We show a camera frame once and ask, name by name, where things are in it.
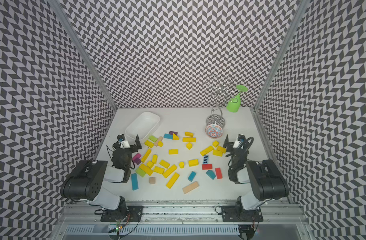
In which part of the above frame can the yellow triangle block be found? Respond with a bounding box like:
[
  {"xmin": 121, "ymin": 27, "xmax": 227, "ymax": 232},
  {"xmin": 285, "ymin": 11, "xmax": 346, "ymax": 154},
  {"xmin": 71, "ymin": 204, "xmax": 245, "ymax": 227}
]
[{"xmin": 173, "ymin": 134, "xmax": 180, "ymax": 141}]

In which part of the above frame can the yellow rectangular block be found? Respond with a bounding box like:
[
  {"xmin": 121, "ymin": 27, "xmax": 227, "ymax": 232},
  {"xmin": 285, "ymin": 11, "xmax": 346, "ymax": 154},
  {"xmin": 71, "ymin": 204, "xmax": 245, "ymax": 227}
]
[{"xmin": 188, "ymin": 159, "xmax": 199, "ymax": 167}]

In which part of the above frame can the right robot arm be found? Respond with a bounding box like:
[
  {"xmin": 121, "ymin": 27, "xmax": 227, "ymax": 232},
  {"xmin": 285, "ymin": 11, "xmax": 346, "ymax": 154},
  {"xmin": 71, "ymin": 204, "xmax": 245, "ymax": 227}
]
[{"xmin": 223, "ymin": 135, "xmax": 289, "ymax": 211}]

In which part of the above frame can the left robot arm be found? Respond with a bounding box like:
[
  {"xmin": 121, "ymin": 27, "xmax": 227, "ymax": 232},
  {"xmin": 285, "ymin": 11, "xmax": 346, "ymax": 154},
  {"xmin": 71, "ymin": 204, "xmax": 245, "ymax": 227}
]
[{"xmin": 60, "ymin": 134, "xmax": 142, "ymax": 212}]

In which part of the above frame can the magenta block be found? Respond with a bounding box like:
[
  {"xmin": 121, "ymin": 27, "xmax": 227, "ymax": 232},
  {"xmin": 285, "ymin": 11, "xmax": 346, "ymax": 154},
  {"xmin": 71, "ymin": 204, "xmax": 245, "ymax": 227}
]
[{"xmin": 133, "ymin": 153, "xmax": 142, "ymax": 161}]

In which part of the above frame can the light green block back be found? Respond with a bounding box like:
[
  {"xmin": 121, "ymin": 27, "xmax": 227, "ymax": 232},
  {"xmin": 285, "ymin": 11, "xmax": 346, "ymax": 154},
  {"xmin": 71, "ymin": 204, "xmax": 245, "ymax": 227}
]
[{"xmin": 149, "ymin": 135, "xmax": 158, "ymax": 143}]

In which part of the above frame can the light green block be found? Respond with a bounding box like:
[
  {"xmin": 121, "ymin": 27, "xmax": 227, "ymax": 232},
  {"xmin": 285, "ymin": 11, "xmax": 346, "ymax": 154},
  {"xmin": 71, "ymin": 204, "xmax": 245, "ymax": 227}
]
[
  {"xmin": 136, "ymin": 168, "xmax": 147, "ymax": 178},
  {"xmin": 149, "ymin": 135, "xmax": 158, "ymax": 143}
]

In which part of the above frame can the long yellow diagonal block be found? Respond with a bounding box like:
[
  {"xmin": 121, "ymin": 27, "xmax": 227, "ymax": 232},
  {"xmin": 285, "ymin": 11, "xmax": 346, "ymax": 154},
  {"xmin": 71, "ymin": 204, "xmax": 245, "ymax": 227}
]
[{"xmin": 141, "ymin": 149, "xmax": 152, "ymax": 163}]

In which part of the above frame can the dark purple block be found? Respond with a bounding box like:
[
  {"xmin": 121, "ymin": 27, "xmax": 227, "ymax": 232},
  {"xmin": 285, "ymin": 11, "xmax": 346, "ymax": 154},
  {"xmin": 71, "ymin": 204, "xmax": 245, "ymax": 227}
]
[{"xmin": 133, "ymin": 158, "xmax": 142, "ymax": 165}]

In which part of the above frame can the white plastic tray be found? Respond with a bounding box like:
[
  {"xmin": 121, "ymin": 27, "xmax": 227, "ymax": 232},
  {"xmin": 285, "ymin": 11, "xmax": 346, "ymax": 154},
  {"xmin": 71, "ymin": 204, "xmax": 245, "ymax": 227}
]
[{"xmin": 125, "ymin": 112, "xmax": 161, "ymax": 142}]

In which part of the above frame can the natural wood block back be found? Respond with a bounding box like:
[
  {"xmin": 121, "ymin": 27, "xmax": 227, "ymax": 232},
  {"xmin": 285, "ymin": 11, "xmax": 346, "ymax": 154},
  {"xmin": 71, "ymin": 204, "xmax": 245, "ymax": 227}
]
[{"xmin": 154, "ymin": 137, "xmax": 164, "ymax": 147}]

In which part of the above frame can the light green block front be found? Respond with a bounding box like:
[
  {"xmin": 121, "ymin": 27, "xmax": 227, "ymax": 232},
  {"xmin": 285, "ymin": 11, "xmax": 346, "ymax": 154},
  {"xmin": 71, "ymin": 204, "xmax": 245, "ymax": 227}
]
[{"xmin": 136, "ymin": 168, "xmax": 147, "ymax": 178}]

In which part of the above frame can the red upright block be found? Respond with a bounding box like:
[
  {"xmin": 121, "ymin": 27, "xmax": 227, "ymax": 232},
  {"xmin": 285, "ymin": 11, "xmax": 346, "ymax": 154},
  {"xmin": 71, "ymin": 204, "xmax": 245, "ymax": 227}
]
[{"xmin": 215, "ymin": 168, "xmax": 223, "ymax": 179}]

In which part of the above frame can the blue ridged block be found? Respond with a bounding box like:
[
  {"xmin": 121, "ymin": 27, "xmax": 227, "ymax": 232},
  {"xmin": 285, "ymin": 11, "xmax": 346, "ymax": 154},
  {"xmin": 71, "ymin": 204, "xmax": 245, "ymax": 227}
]
[{"xmin": 202, "ymin": 155, "xmax": 209, "ymax": 165}]

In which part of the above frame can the long teal block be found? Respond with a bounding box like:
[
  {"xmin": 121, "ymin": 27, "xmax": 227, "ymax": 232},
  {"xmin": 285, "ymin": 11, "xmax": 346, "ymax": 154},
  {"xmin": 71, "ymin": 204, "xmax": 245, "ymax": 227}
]
[{"xmin": 131, "ymin": 173, "xmax": 139, "ymax": 191}]

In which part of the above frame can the teal block back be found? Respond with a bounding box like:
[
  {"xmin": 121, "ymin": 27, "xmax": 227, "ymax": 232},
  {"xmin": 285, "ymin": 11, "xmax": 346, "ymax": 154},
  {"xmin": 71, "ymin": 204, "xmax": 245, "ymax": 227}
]
[{"xmin": 164, "ymin": 134, "xmax": 174, "ymax": 140}]

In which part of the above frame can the red flat block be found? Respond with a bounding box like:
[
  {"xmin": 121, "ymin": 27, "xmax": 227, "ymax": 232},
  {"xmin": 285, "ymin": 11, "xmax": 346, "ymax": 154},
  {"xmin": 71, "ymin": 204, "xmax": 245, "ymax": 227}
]
[{"xmin": 202, "ymin": 164, "xmax": 213, "ymax": 170}]

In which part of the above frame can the teal wedge block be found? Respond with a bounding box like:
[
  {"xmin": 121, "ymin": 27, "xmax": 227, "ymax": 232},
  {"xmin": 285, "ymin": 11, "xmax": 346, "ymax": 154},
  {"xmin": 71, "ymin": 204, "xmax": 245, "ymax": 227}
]
[{"xmin": 206, "ymin": 170, "xmax": 216, "ymax": 180}]

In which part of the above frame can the yellow block middle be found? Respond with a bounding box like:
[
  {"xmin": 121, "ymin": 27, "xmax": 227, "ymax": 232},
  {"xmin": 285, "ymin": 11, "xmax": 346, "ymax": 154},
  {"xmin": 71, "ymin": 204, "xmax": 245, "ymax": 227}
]
[{"xmin": 169, "ymin": 149, "xmax": 179, "ymax": 155}]

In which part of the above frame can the green plastic goblet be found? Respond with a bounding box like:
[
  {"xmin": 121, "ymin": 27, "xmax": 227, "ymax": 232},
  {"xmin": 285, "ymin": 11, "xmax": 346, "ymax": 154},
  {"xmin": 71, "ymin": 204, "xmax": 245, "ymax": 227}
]
[{"xmin": 226, "ymin": 85, "xmax": 248, "ymax": 113}]

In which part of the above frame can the small natural wood cube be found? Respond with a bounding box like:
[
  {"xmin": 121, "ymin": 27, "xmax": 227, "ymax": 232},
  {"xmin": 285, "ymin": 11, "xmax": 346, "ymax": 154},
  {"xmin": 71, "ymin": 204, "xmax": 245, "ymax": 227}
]
[{"xmin": 149, "ymin": 177, "xmax": 156, "ymax": 185}]

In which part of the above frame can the long yellow bar block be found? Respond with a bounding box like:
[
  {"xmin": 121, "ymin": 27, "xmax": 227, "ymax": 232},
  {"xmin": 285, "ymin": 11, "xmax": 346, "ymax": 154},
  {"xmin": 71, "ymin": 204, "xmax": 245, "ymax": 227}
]
[{"xmin": 183, "ymin": 137, "xmax": 196, "ymax": 143}]

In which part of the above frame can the small teal block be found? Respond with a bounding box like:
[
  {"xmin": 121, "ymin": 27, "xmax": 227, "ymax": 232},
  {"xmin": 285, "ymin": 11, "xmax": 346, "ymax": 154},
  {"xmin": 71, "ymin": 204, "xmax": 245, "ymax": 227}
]
[{"xmin": 188, "ymin": 172, "xmax": 196, "ymax": 182}]

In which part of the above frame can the long yellow block front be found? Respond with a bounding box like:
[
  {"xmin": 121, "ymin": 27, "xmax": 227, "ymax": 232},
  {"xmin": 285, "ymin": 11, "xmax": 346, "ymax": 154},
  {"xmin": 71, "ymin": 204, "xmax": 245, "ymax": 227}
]
[{"xmin": 166, "ymin": 173, "xmax": 180, "ymax": 189}]

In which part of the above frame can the long natural wood block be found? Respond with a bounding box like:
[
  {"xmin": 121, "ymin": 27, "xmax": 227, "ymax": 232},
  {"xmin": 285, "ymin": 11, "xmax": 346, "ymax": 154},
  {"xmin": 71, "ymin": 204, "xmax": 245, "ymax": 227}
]
[{"xmin": 183, "ymin": 181, "xmax": 199, "ymax": 194}]

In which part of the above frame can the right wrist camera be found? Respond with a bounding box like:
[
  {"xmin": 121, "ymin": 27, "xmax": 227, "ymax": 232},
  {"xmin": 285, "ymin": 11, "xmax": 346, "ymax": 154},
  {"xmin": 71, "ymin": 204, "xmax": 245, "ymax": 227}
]
[{"xmin": 235, "ymin": 134, "xmax": 246, "ymax": 145}]

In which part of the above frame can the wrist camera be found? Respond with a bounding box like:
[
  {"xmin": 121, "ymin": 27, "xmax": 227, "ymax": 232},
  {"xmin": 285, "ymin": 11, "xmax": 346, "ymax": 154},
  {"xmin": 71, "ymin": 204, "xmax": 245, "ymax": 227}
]
[
  {"xmin": 235, "ymin": 134, "xmax": 246, "ymax": 145},
  {"xmin": 117, "ymin": 134, "xmax": 127, "ymax": 145}
]

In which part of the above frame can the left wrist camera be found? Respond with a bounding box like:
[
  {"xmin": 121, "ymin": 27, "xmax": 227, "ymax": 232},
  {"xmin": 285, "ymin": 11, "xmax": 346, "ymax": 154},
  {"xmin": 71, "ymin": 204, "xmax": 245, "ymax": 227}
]
[{"xmin": 117, "ymin": 134, "xmax": 127, "ymax": 145}]

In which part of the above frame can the metal wire cup rack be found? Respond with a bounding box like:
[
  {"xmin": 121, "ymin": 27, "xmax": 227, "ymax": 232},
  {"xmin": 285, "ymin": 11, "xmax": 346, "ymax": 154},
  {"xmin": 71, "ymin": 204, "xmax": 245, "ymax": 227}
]
[{"xmin": 205, "ymin": 75, "xmax": 234, "ymax": 128}]

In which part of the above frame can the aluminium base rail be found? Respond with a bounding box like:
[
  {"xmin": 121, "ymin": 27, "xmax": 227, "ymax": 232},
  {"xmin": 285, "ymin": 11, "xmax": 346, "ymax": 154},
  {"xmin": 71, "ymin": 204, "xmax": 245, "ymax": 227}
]
[{"xmin": 58, "ymin": 199, "xmax": 308, "ymax": 225}]

